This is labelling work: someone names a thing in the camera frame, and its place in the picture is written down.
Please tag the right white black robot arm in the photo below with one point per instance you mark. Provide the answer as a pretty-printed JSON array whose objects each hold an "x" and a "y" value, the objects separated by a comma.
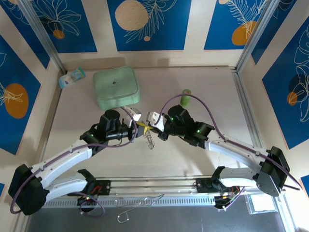
[{"x": 236, "y": 152}]

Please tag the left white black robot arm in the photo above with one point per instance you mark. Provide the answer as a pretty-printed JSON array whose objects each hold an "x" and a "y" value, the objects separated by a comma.
[{"x": 62, "y": 157}]

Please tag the green cylindrical can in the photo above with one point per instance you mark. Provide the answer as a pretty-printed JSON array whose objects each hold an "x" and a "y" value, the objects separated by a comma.
[{"x": 186, "y": 100}]

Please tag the mint green square case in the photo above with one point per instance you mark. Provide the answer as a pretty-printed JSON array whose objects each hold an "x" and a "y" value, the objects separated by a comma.
[{"x": 116, "y": 84}]

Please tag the light blue wipes packet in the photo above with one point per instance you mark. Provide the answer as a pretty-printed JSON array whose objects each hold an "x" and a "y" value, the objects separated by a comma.
[{"x": 71, "y": 77}]

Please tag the black controller board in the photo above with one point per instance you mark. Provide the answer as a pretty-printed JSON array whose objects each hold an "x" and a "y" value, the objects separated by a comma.
[
  {"x": 222, "y": 200},
  {"x": 87, "y": 199}
]

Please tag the clear plastic packet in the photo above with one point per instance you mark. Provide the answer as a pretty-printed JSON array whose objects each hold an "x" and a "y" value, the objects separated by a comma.
[{"x": 262, "y": 205}]

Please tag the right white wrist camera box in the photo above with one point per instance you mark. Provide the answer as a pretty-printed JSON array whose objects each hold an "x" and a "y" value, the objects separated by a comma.
[{"x": 154, "y": 117}]

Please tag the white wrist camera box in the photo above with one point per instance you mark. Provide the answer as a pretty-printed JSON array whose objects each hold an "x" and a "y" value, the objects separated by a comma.
[
  {"x": 135, "y": 113},
  {"x": 154, "y": 117}
]

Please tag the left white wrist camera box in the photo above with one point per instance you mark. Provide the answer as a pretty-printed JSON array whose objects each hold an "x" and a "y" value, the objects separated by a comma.
[{"x": 135, "y": 113}]

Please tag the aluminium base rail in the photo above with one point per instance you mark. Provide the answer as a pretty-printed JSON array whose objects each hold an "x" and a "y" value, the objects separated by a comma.
[{"x": 157, "y": 186}]

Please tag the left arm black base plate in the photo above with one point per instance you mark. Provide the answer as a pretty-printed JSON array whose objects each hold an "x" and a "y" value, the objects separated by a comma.
[{"x": 106, "y": 187}]

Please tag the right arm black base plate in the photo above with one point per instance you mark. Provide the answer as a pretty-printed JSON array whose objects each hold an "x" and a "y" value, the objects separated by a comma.
[{"x": 202, "y": 184}]

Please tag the aluminium side rail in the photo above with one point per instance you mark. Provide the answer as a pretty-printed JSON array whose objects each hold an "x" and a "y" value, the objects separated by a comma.
[{"x": 238, "y": 79}]

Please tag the aluminium frame post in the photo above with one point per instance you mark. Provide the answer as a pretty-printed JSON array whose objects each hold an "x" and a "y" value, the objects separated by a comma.
[
  {"x": 41, "y": 29},
  {"x": 256, "y": 33}
]

